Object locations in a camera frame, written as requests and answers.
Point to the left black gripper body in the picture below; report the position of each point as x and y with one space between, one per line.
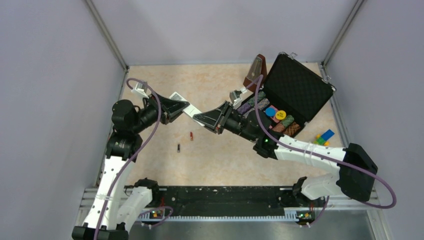
153 100

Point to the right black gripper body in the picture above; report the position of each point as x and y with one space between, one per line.
225 119

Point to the white remote control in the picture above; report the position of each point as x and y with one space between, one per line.
190 110

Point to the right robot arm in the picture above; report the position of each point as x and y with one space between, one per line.
348 169

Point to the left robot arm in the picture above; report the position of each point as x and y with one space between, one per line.
109 218

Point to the blue poker chip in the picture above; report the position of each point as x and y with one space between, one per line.
270 112

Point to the brown wooden metronome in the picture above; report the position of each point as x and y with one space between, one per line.
257 68

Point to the yellow poker chip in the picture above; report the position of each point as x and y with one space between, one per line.
280 115

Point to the black poker chip case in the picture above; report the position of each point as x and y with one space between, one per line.
292 87

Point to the colourful toy bricks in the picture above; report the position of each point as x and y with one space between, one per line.
323 139

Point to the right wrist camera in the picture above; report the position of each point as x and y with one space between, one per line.
235 97

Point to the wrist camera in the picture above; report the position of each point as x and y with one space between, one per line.
140 90
235 97

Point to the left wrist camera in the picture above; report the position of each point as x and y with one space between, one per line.
140 90

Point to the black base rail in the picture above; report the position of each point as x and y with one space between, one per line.
229 203

